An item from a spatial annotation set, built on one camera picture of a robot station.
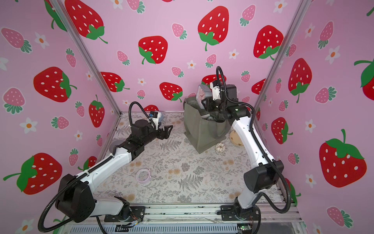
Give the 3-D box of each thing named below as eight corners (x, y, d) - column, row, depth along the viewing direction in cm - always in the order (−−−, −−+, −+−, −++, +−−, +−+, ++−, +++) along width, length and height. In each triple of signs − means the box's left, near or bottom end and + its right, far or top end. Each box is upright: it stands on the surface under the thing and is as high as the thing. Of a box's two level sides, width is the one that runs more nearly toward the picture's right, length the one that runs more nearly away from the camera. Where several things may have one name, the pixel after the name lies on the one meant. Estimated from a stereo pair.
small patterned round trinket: (215, 152, 99) (216, 150, 97) (215, 145, 103) (215, 142, 101) (225, 152, 99) (226, 150, 97) (224, 145, 103) (224, 142, 101)
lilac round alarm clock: (136, 183, 86) (134, 181, 84) (139, 170, 91) (137, 168, 89) (149, 183, 86) (147, 181, 84) (151, 170, 91) (150, 168, 89)
